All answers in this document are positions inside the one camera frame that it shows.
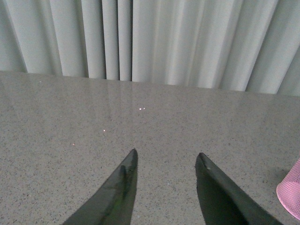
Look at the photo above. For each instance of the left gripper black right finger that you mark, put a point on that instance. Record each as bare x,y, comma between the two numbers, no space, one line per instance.
222,201

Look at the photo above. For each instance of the white pleated curtain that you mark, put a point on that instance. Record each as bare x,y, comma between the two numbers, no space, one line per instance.
243,45

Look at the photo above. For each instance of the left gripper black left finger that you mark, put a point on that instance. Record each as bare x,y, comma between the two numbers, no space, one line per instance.
113,202

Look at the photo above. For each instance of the pink mesh pen cup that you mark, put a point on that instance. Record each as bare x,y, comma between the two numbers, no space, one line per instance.
288,191

